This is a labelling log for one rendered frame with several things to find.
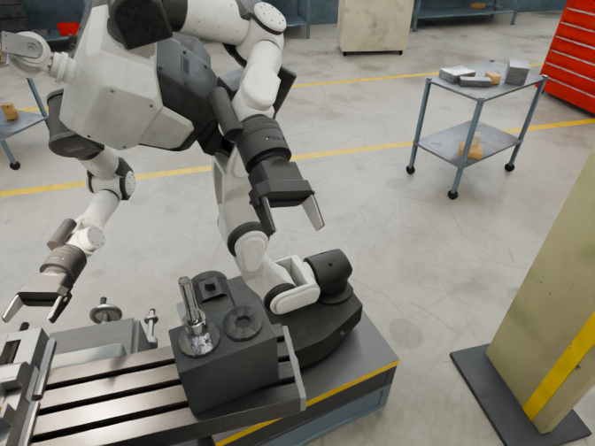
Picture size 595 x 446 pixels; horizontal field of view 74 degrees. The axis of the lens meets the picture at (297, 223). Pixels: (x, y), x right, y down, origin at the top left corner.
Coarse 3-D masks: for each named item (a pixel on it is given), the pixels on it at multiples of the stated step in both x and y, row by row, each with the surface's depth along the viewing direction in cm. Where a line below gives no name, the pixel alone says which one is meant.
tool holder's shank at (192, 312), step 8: (184, 280) 76; (184, 288) 75; (192, 288) 77; (184, 296) 77; (192, 296) 77; (184, 304) 79; (192, 304) 79; (192, 312) 80; (200, 312) 82; (192, 320) 81
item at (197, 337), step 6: (204, 324) 82; (186, 330) 82; (192, 330) 81; (198, 330) 82; (204, 330) 83; (192, 336) 83; (198, 336) 83; (204, 336) 84; (192, 342) 85; (198, 342) 84; (204, 342) 85
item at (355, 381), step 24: (360, 336) 172; (336, 360) 163; (360, 360) 163; (384, 360) 163; (312, 384) 155; (336, 384) 155; (360, 384) 164; (384, 384) 173; (312, 408) 157; (336, 408) 166; (360, 408) 180; (240, 432) 141; (264, 432) 152; (288, 432) 159; (312, 432) 172
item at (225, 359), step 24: (240, 312) 92; (264, 312) 94; (216, 336) 87; (240, 336) 87; (264, 336) 88; (192, 360) 84; (216, 360) 84; (240, 360) 88; (264, 360) 92; (192, 384) 86; (216, 384) 90; (240, 384) 94; (264, 384) 98; (192, 408) 91
